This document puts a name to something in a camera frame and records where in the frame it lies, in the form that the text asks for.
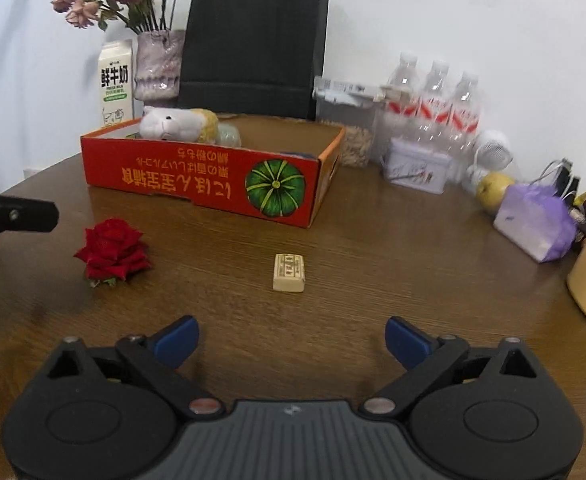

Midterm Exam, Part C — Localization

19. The red artificial rose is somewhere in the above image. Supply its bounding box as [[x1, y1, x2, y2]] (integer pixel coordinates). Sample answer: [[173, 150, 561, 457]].
[[74, 218, 152, 285]]

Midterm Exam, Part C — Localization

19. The sheep plush toy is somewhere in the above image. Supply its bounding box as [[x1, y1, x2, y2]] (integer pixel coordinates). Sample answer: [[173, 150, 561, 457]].
[[140, 106, 219, 144]]

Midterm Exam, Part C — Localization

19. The iridescent plastic wrap ball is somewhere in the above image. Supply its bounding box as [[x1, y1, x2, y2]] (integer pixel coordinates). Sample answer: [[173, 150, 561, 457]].
[[216, 122, 242, 148]]

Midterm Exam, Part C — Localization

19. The navy zipper case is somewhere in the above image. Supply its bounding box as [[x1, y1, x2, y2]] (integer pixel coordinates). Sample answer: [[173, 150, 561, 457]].
[[280, 152, 317, 159]]

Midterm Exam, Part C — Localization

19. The beige mahjong tile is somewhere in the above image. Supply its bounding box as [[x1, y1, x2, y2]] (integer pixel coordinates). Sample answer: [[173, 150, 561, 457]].
[[272, 254, 306, 292]]

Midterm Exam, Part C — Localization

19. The white green milk carton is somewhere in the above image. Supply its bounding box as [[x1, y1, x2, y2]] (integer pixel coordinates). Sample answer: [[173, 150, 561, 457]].
[[98, 39, 133, 127]]

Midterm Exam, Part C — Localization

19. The purple tissue pack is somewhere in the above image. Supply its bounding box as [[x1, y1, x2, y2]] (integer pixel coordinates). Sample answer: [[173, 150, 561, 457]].
[[492, 184, 577, 263]]

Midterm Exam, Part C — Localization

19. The yellow green apple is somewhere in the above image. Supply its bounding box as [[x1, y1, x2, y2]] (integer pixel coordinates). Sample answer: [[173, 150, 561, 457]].
[[475, 172, 515, 216]]

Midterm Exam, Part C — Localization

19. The lavender tin box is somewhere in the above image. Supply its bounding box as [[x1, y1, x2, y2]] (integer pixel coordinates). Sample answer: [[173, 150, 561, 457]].
[[382, 138, 451, 195]]

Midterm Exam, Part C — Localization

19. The small white round device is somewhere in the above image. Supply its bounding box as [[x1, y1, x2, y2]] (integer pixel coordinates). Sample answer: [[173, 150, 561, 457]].
[[462, 129, 513, 195]]

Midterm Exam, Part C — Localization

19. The black charger adapter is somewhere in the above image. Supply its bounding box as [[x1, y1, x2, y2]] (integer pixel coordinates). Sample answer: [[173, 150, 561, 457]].
[[554, 158, 580, 207]]

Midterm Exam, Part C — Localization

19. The red pumpkin cardboard box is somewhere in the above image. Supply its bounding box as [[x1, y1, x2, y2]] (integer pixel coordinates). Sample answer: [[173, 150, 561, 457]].
[[80, 115, 345, 228]]

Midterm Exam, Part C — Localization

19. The left water bottle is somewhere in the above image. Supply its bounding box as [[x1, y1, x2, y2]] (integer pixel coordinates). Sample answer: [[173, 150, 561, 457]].
[[381, 52, 419, 139]]

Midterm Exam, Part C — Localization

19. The water bottle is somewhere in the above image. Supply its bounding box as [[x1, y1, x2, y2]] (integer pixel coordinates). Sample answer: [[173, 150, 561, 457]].
[[446, 72, 480, 183], [381, 52, 419, 139], [415, 61, 451, 150]]

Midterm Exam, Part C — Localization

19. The right water bottle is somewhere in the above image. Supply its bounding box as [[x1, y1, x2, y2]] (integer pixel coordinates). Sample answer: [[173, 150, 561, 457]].
[[446, 72, 480, 183]]

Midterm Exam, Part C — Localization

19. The middle water bottle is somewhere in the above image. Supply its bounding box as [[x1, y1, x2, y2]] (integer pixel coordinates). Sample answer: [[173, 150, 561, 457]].
[[415, 61, 451, 150]]

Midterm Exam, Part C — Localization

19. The clear jar with seeds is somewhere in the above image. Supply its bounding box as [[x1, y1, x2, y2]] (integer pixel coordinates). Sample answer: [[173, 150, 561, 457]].
[[316, 90, 376, 168]]

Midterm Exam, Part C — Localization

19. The flat white carton box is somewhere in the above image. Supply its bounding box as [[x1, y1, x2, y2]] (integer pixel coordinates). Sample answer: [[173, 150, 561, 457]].
[[312, 77, 412, 107]]

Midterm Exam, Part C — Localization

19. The black paper bag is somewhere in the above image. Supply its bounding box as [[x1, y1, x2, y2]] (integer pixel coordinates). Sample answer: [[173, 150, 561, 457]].
[[177, 0, 329, 122]]

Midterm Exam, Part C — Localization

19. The white wall socket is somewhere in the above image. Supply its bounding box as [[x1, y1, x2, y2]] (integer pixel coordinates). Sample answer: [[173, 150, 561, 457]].
[[23, 167, 43, 179]]

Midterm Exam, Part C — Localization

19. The white charging cable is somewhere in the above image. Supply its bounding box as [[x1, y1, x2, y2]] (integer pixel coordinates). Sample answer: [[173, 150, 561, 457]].
[[527, 159, 574, 196]]

